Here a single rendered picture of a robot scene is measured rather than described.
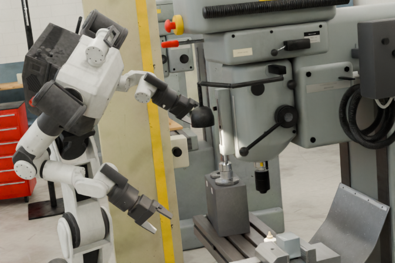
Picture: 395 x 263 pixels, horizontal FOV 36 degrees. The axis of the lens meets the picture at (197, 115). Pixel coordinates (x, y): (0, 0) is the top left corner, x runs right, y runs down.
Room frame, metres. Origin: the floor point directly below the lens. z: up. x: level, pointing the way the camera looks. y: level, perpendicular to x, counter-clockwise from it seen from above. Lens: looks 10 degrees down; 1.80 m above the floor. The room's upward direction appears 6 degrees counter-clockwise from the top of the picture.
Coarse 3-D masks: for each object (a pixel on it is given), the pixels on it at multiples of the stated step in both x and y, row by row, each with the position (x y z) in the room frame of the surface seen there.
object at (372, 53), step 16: (368, 32) 1.61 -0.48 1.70; (384, 32) 1.60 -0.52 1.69; (368, 48) 1.62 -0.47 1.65; (384, 48) 1.60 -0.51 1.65; (368, 64) 1.62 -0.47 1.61; (384, 64) 1.60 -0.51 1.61; (368, 80) 1.62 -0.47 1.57; (384, 80) 1.60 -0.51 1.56; (368, 96) 1.63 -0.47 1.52; (384, 96) 1.60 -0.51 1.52
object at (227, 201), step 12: (216, 180) 2.19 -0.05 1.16; (240, 180) 2.21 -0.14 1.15; (216, 192) 2.13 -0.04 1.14; (228, 192) 2.13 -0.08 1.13; (240, 192) 2.14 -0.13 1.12; (216, 204) 2.13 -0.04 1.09; (228, 204) 2.13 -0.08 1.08; (240, 204) 2.14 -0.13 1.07; (216, 216) 2.14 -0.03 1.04; (228, 216) 2.13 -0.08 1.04; (240, 216) 2.14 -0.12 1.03; (216, 228) 2.17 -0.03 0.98; (228, 228) 2.13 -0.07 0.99; (240, 228) 2.14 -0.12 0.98
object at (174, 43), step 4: (176, 40) 1.93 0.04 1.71; (192, 40) 1.95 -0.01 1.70; (196, 40) 1.95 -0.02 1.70; (200, 40) 1.95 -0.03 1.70; (164, 44) 1.92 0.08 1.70; (168, 44) 1.92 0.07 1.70; (172, 44) 1.92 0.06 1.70; (176, 44) 1.93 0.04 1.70; (180, 44) 1.94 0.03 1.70; (184, 44) 1.94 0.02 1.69
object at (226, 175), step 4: (220, 168) 2.18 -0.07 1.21; (224, 168) 2.17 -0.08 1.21; (228, 168) 2.17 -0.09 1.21; (220, 172) 2.18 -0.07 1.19; (224, 172) 2.17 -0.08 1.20; (228, 172) 2.17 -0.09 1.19; (220, 176) 2.19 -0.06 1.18; (224, 176) 2.17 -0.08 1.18; (228, 176) 2.17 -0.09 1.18; (232, 176) 2.19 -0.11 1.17; (224, 180) 2.17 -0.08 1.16; (228, 180) 2.17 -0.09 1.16
